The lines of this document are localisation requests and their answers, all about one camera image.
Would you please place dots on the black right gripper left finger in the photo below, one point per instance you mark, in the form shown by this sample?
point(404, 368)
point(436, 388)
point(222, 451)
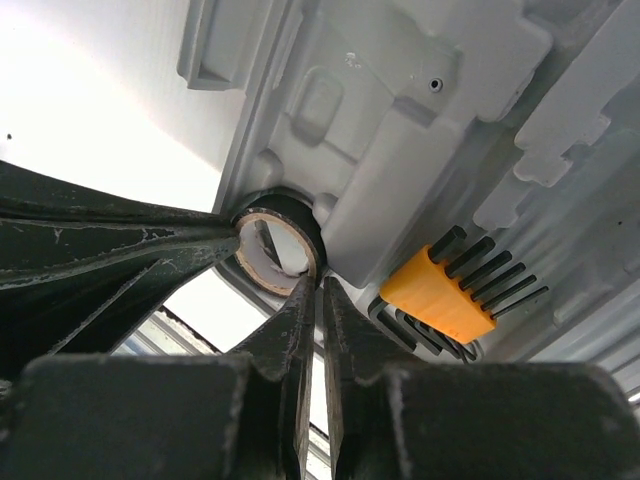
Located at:
point(242, 415)

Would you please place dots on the grey plastic tool case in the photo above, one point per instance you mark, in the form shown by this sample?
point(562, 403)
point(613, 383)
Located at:
point(395, 120)

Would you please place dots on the hex key set orange holder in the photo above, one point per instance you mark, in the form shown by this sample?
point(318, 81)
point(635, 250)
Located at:
point(447, 299)

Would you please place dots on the black electrical tape roll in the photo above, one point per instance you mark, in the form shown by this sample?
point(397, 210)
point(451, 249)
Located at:
point(280, 242)

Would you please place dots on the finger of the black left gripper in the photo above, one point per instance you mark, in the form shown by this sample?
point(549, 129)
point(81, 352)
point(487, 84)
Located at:
point(82, 289)
point(34, 203)

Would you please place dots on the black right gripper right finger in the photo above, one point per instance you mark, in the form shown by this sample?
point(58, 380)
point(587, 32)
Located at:
point(394, 416)

